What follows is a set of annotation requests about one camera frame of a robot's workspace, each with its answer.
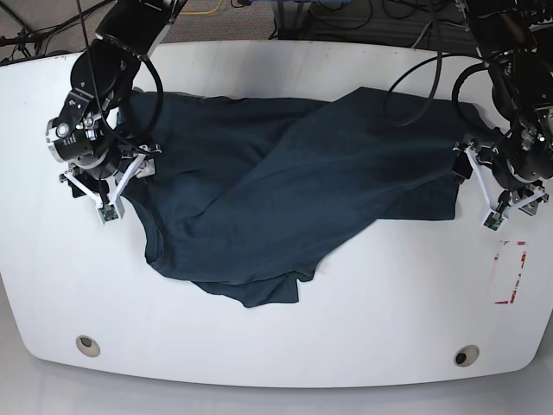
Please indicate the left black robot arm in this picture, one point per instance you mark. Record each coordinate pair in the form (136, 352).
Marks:
(514, 43)

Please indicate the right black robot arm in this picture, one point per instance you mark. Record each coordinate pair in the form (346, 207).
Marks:
(102, 78)

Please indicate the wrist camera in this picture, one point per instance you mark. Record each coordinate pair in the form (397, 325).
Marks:
(493, 220)
(110, 212)

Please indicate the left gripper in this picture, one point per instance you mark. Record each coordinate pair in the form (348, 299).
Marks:
(472, 158)

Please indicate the right table cable grommet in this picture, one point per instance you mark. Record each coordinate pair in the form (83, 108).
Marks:
(466, 356)

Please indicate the black tripod stand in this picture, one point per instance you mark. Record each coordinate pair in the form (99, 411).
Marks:
(29, 41)

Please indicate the dark navy T-shirt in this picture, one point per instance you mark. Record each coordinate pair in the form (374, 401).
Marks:
(250, 195)

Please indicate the red tape rectangle marking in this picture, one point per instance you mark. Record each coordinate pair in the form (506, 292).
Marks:
(508, 265)

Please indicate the left table cable grommet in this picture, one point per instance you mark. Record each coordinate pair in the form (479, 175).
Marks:
(87, 346)

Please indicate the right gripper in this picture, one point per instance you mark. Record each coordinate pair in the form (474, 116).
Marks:
(103, 178)

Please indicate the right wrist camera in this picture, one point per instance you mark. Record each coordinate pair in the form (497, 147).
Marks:
(110, 212)

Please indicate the table cable grommet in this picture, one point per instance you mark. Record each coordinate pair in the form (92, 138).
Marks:
(87, 346)
(466, 356)

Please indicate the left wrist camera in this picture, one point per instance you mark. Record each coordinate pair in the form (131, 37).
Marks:
(493, 220)

